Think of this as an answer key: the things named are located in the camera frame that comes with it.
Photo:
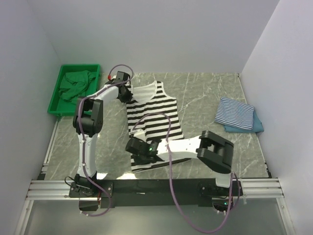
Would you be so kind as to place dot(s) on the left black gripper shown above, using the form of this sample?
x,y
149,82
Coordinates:
x,y
128,97

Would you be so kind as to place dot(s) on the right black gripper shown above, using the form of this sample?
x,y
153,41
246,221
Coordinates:
x,y
138,161

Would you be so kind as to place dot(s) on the black white striped tank top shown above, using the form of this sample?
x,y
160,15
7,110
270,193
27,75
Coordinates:
x,y
154,111

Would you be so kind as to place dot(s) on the blue white striped tank top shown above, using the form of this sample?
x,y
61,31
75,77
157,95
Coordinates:
x,y
235,114

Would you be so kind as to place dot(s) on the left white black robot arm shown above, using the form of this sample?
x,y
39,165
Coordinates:
x,y
88,122

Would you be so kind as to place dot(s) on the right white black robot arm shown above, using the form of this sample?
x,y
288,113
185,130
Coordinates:
x,y
212,150

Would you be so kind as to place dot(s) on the green tank top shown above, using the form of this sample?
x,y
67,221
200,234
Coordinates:
x,y
75,84

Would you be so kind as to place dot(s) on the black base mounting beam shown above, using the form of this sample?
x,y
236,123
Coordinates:
x,y
147,192

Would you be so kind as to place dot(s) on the green plastic tray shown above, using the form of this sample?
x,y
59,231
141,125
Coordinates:
x,y
61,108

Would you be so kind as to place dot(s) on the aluminium frame rail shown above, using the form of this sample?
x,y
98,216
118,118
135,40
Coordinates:
x,y
58,190

